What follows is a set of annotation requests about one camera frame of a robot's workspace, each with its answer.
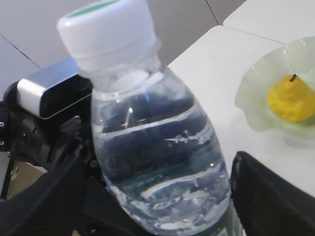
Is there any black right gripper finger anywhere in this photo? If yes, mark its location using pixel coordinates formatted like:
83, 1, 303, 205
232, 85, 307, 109
231, 151, 315, 236

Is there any yellow pear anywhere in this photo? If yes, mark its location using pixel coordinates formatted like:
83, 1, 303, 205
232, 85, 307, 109
266, 74, 315, 123

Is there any translucent green wavy glass plate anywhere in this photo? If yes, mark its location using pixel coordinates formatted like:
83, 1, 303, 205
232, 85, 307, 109
235, 36, 315, 139

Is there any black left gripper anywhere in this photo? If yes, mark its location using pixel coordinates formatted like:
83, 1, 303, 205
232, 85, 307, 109
0, 83, 148, 236

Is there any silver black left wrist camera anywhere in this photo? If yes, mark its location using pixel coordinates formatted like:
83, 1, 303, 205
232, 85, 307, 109
17, 58, 92, 119

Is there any clear water bottle green label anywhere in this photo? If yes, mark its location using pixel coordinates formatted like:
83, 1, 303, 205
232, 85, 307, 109
57, 0, 243, 236

